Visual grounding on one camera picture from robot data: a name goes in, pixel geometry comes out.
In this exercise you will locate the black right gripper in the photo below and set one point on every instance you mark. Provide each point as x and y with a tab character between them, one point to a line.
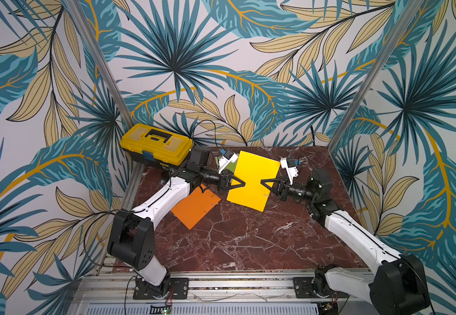
281	188

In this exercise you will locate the aluminium front rail frame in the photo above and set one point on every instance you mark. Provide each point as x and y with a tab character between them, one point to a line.
228	292

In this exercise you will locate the aluminium corner post left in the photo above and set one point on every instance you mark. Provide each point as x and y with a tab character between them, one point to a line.
83	26

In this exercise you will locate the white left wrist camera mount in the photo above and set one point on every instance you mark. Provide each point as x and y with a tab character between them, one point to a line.
227	157

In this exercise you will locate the aluminium corner post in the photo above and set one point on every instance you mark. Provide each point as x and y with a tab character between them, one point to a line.
392	42
83	26

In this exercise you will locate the aluminium corner post right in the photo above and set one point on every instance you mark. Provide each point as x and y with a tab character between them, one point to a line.
392	42

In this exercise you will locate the yellow black toolbox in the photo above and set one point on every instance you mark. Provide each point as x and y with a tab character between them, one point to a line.
153	146

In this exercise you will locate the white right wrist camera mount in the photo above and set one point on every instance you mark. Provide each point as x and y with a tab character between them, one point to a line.
289	164

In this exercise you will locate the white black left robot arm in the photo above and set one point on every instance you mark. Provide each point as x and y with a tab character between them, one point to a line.
132	239

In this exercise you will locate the green paper sheet stack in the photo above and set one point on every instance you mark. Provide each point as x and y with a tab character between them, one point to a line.
232	167

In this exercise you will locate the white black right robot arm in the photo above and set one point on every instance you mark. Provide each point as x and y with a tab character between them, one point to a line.
397	284

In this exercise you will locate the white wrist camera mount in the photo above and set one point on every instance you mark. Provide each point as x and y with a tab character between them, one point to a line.
227	157
289	164

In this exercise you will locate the orange paper sheet stack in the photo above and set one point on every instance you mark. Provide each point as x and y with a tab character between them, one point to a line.
195	207

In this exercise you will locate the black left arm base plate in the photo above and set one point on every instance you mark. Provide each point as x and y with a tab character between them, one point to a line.
175	288

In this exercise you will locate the yellow paper sheet stack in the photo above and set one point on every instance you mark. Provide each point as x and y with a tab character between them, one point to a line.
252	168

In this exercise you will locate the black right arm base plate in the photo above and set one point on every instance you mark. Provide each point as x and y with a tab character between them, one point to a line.
305	288

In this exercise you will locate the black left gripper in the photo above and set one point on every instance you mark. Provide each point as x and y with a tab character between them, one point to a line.
224	180

